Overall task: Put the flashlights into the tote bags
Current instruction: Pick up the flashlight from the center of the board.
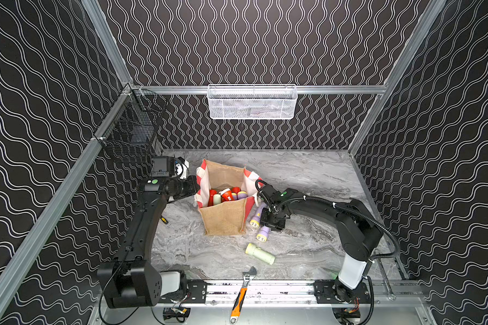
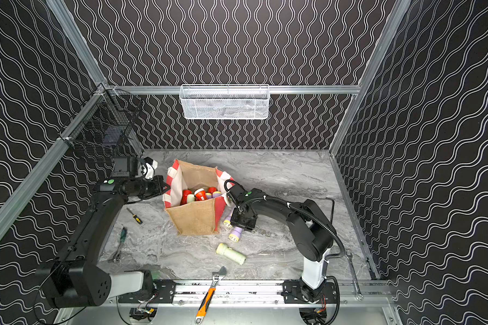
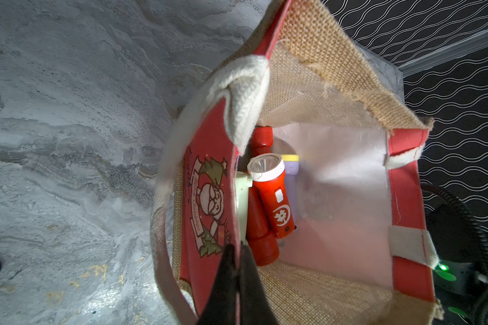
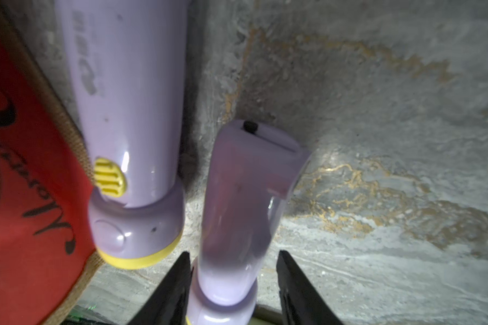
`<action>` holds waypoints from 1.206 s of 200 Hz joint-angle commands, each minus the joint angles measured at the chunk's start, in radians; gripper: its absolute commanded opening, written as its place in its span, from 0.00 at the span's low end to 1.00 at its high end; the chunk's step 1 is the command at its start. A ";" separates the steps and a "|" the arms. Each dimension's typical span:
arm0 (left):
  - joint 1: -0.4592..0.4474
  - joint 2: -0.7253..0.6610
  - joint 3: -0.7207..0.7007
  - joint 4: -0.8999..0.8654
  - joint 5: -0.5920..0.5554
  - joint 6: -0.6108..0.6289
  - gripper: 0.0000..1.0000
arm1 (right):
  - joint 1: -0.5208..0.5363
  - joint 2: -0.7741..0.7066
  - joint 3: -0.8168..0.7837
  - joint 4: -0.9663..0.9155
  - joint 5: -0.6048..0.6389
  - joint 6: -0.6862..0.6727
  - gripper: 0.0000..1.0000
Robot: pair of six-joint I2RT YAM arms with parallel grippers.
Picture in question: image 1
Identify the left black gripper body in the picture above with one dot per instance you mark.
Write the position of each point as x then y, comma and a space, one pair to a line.
190, 187

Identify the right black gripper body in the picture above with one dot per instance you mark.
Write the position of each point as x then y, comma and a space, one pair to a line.
269, 209

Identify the purple flashlight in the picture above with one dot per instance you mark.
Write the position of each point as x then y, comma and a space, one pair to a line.
242, 195
263, 234
256, 219

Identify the red jute Christmas tote bag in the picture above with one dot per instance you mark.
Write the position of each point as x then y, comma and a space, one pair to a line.
229, 217

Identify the green flashlight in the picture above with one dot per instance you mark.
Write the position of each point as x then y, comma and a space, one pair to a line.
217, 199
256, 252

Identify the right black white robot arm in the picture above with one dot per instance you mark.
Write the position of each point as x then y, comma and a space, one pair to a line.
363, 238

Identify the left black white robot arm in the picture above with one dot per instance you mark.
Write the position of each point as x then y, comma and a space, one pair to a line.
130, 280

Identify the silver combination wrench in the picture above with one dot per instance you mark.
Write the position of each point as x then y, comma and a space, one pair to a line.
385, 280

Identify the orange handled adjustable wrench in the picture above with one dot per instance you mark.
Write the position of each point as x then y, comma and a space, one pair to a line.
238, 304

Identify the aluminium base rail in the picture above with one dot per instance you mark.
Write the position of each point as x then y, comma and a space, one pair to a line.
281, 293

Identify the black wire mesh basket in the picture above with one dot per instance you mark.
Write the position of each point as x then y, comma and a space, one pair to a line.
133, 137

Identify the white wire mesh basket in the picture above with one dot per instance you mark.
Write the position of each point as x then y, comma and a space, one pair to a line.
252, 102

